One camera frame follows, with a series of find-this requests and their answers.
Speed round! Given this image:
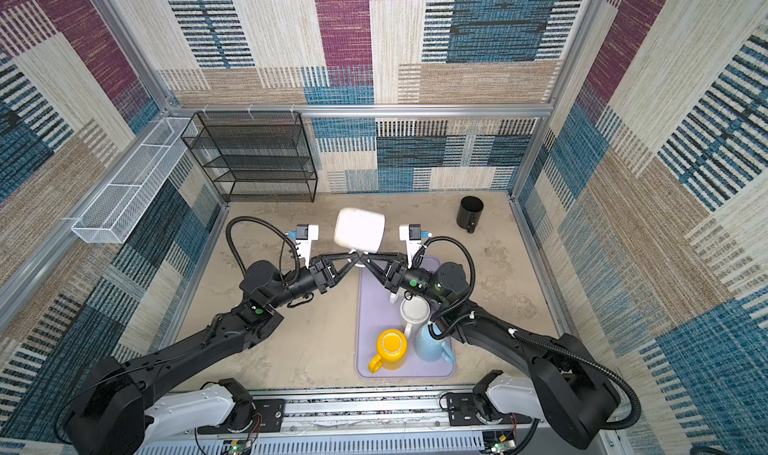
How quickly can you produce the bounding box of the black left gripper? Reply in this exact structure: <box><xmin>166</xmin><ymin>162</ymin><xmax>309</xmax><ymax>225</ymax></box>
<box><xmin>267</xmin><ymin>254</ymin><xmax>355</xmax><ymax>313</ymax></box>

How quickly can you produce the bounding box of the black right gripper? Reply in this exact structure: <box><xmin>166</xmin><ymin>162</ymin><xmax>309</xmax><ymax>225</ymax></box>
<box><xmin>361</xmin><ymin>251</ymin><xmax>446</xmax><ymax>305</ymax></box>

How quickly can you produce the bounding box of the white speckled mug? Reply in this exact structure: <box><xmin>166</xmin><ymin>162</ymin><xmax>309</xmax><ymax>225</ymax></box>
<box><xmin>334</xmin><ymin>207</ymin><xmax>386</xmax><ymax>253</ymax></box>

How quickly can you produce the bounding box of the black mug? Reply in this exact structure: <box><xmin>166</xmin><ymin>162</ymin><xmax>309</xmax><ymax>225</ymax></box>
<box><xmin>456</xmin><ymin>196</ymin><xmax>484</xmax><ymax>233</ymax></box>

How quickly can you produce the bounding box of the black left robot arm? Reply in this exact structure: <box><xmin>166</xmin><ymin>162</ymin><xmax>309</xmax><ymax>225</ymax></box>
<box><xmin>52</xmin><ymin>252</ymin><xmax>360</xmax><ymax>454</ymax></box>

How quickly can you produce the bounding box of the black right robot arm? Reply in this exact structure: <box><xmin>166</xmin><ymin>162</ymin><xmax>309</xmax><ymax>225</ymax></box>
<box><xmin>359</xmin><ymin>253</ymin><xmax>637</xmax><ymax>449</ymax></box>

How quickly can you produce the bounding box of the white mug dark rim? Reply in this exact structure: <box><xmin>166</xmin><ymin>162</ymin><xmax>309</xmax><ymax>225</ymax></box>
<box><xmin>400</xmin><ymin>296</ymin><xmax>431</xmax><ymax>339</ymax></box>

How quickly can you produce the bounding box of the yellow mug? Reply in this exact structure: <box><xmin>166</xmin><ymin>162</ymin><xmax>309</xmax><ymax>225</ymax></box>
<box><xmin>368</xmin><ymin>329</ymin><xmax>408</xmax><ymax>374</ymax></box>

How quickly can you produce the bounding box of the light blue mug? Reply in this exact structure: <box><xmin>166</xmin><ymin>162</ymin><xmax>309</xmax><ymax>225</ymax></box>
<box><xmin>413</xmin><ymin>324</ymin><xmax>455</xmax><ymax>363</ymax></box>

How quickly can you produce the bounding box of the lavender plastic tray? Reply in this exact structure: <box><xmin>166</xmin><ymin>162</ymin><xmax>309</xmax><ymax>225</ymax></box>
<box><xmin>355</xmin><ymin>268</ymin><xmax>456</xmax><ymax>379</ymax></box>

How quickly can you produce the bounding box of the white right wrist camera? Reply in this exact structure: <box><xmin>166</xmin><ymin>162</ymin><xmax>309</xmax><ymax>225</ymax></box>
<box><xmin>398</xmin><ymin>224</ymin><xmax>432</xmax><ymax>268</ymax></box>

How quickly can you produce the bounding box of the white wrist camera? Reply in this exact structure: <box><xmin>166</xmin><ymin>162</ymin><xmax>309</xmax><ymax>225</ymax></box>
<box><xmin>398</xmin><ymin>224</ymin><xmax>432</xmax><ymax>268</ymax></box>
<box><xmin>286</xmin><ymin>224</ymin><xmax>319</xmax><ymax>267</ymax></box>

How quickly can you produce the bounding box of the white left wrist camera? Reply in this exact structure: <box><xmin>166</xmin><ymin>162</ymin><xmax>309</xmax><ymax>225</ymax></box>
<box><xmin>286</xmin><ymin>224</ymin><xmax>319</xmax><ymax>267</ymax></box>

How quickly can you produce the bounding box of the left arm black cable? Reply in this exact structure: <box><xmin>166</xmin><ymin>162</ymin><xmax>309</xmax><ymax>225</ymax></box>
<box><xmin>224</xmin><ymin>216</ymin><xmax>302</xmax><ymax>285</ymax></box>

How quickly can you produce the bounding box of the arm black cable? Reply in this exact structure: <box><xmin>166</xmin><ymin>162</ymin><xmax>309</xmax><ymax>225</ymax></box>
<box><xmin>419</xmin><ymin>235</ymin><xmax>643</xmax><ymax>432</ymax></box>
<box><xmin>224</xmin><ymin>216</ymin><xmax>302</xmax><ymax>285</ymax></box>

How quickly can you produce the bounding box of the black wire shelf rack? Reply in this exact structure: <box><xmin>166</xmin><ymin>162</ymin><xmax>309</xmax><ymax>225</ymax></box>
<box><xmin>181</xmin><ymin>111</ymin><xmax>318</xmax><ymax>203</ymax></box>

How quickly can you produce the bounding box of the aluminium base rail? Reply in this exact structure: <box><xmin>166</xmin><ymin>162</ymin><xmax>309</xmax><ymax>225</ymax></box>
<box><xmin>108</xmin><ymin>378</ymin><xmax>574</xmax><ymax>454</ymax></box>

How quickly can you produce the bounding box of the white wire mesh basket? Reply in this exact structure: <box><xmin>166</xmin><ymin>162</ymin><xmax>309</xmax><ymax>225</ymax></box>
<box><xmin>71</xmin><ymin>117</ymin><xmax>190</xmax><ymax>244</ymax></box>

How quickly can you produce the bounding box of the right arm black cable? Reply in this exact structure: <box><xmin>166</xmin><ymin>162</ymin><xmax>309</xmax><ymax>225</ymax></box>
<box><xmin>419</xmin><ymin>235</ymin><xmax>643</xmax><ymax>432</ymax></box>

